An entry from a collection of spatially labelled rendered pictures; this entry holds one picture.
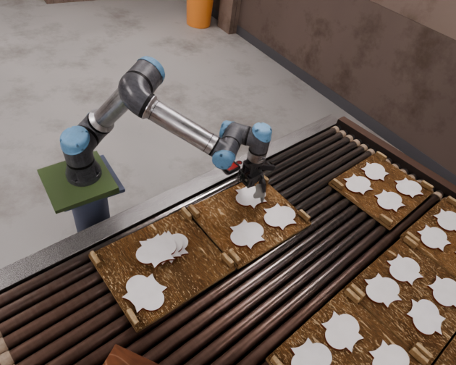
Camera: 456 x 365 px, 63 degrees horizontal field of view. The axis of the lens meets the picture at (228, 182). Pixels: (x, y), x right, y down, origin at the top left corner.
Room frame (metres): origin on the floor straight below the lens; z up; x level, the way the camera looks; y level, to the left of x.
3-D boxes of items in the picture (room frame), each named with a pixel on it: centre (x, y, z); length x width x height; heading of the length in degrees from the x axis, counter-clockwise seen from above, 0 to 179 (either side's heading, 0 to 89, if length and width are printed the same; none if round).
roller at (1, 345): (1.09, -0.04, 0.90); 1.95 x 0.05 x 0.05; 137
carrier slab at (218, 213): (1.07, -0.11, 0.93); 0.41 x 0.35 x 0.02; 135
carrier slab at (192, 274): (0.77, 0.18, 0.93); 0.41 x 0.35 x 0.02; 136
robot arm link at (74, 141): (1.16, 0.65, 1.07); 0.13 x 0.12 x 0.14; 171
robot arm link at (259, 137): (1.16, -0.09, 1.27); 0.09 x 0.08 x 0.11; 81
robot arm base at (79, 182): (1.16, 0.65, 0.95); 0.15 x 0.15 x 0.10
